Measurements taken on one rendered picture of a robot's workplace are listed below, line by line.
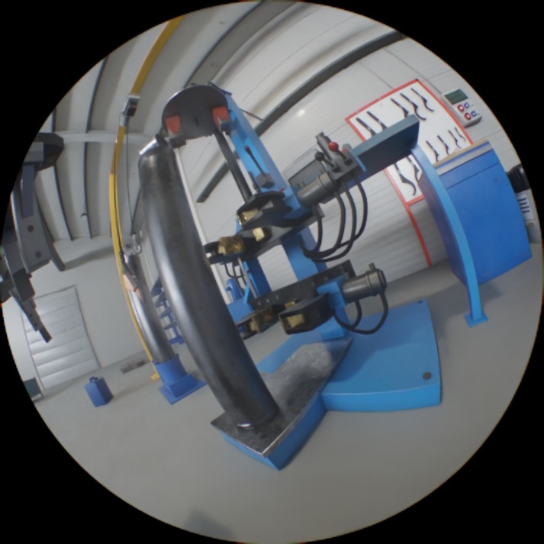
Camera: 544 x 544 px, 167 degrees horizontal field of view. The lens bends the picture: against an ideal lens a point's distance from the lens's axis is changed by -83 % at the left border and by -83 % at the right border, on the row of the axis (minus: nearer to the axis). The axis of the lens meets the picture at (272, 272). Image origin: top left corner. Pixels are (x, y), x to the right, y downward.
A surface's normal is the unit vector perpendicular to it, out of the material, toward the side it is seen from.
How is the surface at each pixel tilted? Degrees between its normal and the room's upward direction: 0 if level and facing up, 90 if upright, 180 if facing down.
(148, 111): 173
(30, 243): 97
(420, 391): 90
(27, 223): 97
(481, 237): 90
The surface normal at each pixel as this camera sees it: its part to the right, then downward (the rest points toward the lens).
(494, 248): -0.62, 0.22
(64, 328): 0.67, -0.34
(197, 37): 0.32, 0.93
